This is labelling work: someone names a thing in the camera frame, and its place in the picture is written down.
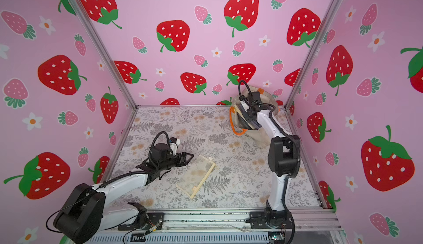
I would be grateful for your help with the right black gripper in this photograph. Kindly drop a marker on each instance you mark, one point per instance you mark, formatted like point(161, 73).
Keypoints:
point(244, 114)

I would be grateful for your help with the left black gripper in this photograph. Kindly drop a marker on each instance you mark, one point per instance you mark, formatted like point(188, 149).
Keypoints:
point(184, 162)

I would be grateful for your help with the cream trim pouch underneath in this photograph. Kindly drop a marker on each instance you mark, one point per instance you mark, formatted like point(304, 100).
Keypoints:
point(195, 176)

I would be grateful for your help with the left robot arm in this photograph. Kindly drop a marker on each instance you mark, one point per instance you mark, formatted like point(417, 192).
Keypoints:
point(86, 211)

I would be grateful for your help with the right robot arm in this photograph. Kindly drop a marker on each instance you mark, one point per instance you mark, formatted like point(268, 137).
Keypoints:
point(283, 159)

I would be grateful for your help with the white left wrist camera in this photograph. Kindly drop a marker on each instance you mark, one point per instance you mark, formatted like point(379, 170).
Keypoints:
point(174, 143)

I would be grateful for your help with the beige canvas bag orange handles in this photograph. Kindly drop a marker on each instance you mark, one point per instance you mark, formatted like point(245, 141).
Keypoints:
point(270, 125)

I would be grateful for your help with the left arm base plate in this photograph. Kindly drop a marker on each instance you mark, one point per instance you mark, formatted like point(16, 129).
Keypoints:
point(146, 221)

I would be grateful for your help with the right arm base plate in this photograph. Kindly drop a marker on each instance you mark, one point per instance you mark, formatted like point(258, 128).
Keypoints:
point(270, 220)

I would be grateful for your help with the aluminium front rail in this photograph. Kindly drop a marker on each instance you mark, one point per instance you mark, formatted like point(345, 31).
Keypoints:
point(229, 226)

